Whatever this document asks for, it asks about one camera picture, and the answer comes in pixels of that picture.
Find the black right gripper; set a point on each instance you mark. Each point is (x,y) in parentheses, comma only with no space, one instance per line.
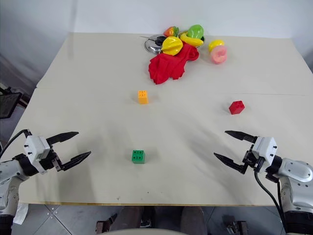
(249,159)

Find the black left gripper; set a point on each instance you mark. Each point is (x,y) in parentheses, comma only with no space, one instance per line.
(56,160)

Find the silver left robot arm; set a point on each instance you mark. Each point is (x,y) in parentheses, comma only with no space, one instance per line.
(11,169)

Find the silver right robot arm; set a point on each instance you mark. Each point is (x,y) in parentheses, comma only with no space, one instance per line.
(297,176)

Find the red toy building block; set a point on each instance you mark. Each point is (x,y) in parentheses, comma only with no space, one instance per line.
(236,107)

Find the green toy building block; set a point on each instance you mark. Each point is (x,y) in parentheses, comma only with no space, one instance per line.
(138,157)

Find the black mesh chair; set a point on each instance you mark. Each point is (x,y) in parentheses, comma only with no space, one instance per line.
(7,104)

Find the dark rounded shape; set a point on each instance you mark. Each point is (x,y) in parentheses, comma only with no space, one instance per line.
(129,218)
(194,219)

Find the yellow toy building block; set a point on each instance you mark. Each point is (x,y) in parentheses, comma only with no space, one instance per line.
(143,98)

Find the pink toy peach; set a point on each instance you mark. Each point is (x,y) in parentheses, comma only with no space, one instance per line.
(218,55)

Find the small yellow toy lemon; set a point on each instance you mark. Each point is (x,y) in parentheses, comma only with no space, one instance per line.
(215,45)

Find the red cloth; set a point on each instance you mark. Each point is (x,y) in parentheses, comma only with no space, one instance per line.
(168,66)

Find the yellow toy banana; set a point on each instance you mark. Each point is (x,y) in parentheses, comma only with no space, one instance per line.
(192,40)

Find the large yellow toy fruit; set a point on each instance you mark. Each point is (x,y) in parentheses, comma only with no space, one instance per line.
(172,45)

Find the green toy apple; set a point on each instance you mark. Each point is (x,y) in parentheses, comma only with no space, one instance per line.
(195,31)

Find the orange toy fruit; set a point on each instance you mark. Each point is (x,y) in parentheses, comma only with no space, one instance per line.
(170,31)

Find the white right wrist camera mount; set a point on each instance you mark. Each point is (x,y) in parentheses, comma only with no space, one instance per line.
(265,149)

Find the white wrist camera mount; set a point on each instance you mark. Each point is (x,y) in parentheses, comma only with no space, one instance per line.
(36,149)
(265,149)

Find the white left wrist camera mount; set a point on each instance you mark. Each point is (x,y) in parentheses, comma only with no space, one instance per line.
(36,149)

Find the brown metal foot bracket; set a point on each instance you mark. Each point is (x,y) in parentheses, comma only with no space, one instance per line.
(105,224)
(236,225)

